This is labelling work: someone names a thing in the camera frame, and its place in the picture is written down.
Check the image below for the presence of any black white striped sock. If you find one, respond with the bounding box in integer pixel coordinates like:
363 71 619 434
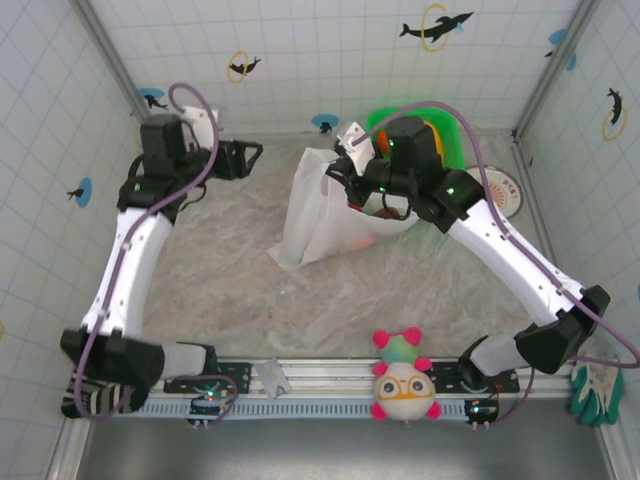
60 377 150 420

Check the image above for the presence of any round plush toy with glasses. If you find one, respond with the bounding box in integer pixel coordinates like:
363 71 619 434
370 327 444 424

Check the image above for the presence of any aluminium frame post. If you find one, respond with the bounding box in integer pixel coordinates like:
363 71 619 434
512 0 601 144
69 0 166 151

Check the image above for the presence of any green plastic basket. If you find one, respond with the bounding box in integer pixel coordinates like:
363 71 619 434
365 105 469 171

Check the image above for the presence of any round white plate orange print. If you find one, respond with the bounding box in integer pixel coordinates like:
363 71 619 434
464 165 525 221

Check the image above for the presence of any white translucent plastic bag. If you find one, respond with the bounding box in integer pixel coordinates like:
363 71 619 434
267 146 421 271

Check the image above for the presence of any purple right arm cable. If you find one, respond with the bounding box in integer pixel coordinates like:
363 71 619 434
354 101 640 427

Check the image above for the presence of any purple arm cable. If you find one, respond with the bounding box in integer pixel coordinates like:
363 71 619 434
74 82 240 426
354 101 640 427

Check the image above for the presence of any green white work glove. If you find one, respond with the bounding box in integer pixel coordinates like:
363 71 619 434
569 349 625 427

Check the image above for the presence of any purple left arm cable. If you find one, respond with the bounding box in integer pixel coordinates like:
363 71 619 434
74 82 240 426

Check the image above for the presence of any small white card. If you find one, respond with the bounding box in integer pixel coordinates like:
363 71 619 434
253 357 292 400

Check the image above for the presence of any slotted grey cable duct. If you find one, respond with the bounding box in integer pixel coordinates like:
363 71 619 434
132 398 524 420

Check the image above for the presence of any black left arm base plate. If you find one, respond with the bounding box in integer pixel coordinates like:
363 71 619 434
163 360 253 396

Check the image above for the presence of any aluminium mounting rail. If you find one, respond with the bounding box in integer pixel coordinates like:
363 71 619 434
149 355 581 400

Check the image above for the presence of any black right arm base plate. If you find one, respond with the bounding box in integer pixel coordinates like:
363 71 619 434
430 359 519 394

